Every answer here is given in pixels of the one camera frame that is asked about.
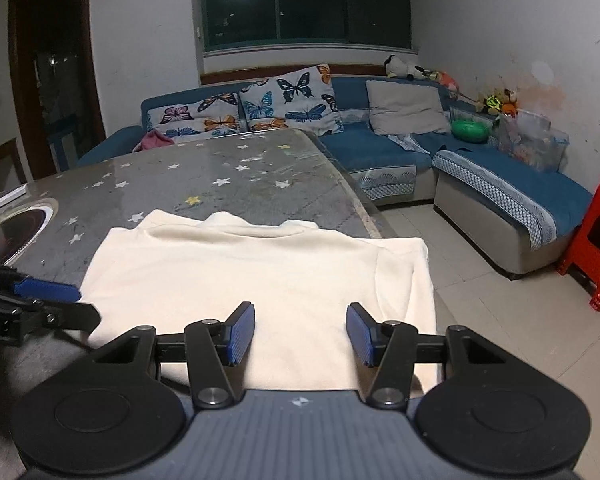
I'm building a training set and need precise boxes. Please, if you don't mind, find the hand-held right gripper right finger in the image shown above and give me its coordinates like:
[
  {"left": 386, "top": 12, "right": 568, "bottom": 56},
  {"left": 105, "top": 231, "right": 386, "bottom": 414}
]
[{"left": 346, "top": 302, "right": 512, "bottom": 408}]

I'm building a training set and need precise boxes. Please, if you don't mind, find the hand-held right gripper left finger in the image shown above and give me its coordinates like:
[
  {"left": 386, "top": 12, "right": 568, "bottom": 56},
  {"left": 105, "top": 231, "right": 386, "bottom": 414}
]
[{"left": 87, "top": 301, "right": 257, "bottom": 409}]

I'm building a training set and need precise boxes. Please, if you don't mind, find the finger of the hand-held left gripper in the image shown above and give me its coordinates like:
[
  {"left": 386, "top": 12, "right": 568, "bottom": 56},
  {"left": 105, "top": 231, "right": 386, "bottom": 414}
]
[
  {"left": 27, "top": 301, "right": 102, "bottom": 334},
  {"left": 0, "top": 265, "right": 83, "bottom": 304}
]

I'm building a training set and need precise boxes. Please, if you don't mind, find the cream sweater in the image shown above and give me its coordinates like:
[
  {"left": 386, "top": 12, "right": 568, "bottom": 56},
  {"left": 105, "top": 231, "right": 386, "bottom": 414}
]
[{"left": 80, "top": 210, "right": 438, "bottom": 396}]

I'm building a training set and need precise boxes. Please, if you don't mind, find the round black induction cooker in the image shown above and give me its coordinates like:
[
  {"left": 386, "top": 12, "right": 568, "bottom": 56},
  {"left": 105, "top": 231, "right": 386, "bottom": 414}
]
[{"left": 0, "top": 199, "right": 61, "bottom": 266}]

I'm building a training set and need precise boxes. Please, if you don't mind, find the white flat box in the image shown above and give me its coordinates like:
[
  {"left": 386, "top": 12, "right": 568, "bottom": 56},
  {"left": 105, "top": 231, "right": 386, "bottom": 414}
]
[{"left": 0, "top": 185, "right": 29, "bottom": 209}]

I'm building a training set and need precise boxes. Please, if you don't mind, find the grey star print tablecloth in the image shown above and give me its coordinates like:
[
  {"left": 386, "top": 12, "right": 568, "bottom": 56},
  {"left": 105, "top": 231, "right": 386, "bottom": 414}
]
[{"left": 0, "top": 127, "right": 398, "bottom": 480}]

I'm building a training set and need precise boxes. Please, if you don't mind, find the blue stool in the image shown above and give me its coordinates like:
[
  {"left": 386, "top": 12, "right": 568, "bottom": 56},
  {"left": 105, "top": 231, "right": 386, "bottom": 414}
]
[{"left": 46, "top": 114, "right": 79, "bottom": 172}]

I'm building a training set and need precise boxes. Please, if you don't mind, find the blue corner sofa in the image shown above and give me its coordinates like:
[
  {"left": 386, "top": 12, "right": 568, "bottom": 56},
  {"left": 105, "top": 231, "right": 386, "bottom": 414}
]
[{"left": 75, "top": 74, "right": 596, "bottom": 281}]

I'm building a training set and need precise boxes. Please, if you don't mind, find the pink cloth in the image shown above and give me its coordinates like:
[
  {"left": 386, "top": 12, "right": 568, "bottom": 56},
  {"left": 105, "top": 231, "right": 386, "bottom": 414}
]
[{"left": 132, "top": 129, "right": 176, "bottom": 153}]

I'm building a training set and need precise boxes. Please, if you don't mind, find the patterned cloth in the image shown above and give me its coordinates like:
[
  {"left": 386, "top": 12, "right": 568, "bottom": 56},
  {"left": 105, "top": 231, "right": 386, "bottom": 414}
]
[{"left": 386, "top": 132, "right": 431, "bottom": 155}]

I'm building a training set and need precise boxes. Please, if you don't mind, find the grey cushion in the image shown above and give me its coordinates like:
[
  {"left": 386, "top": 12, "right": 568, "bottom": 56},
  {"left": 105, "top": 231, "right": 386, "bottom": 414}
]
[{"left": 365, "top": 80, "right": 453, "bottom": 136}]

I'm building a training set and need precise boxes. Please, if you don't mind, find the green plastic basin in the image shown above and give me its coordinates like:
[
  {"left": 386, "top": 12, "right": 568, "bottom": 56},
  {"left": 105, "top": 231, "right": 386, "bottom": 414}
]
[{"left": 451, "top": 119, "right": 491, "bottom": 144}]

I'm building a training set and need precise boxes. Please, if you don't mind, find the red plastic stool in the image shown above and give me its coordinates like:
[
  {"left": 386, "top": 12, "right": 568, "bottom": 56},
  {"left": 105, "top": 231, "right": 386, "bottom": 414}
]
[{"left": 556, "top": 181, "right": 600, "bottom": 311}]

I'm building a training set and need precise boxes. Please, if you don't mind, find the clear plastic storage box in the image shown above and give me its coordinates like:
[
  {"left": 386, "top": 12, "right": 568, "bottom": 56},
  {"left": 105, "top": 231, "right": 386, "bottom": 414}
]
[{"left": 497, "top": 110, "right": 568, "bottom": 173}]

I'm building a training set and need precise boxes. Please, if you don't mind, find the black and white plush toy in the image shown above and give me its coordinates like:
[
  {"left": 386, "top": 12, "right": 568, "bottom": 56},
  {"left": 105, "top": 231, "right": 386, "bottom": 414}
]
[{"left": 384, "top": 55, "right": 416, "bottom": 80}]

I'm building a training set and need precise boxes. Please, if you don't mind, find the dark glass window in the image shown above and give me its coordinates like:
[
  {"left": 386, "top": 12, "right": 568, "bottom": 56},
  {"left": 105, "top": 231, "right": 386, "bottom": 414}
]
[{"left": 197, "top": 0, "right": 413, "bottom": 57}]

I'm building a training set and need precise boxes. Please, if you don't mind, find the brown wooden door frame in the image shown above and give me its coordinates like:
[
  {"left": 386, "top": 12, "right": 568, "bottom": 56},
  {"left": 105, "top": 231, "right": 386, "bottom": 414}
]
[{"left": 7, "top": 0, "right": 107, "bottom": 183}]

